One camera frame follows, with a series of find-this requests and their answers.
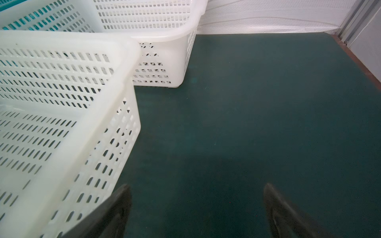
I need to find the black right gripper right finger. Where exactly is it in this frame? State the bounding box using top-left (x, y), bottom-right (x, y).
top-left (263, 183), bottom-right (335, 238)

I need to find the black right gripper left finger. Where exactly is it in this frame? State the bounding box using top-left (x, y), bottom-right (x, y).
top-left (63, 184), bottom-right (132, 238)

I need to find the white basket near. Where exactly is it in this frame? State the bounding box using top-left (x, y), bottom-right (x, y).
top-left (1, 30), bottom-right (141, 238)

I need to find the white basket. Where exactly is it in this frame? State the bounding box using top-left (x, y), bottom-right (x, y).
top-left (1, 0), bottom-right (207, 88)
top-left (1, 30), bottom-right (141, 238)

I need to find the white basket far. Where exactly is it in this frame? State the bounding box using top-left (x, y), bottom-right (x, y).
top-left (1, 0), bottom-right (207, 88)

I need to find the teal plastic basket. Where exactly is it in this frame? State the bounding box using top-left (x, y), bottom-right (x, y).
top-left (0, 0), bottom-right (60, 31)

